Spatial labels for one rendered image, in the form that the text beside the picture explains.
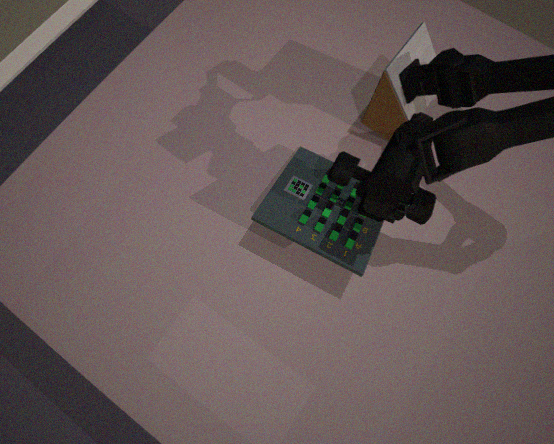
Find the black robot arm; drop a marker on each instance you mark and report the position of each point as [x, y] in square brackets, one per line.
[461, 139]

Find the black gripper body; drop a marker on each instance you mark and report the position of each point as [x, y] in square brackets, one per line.
[421, 204]

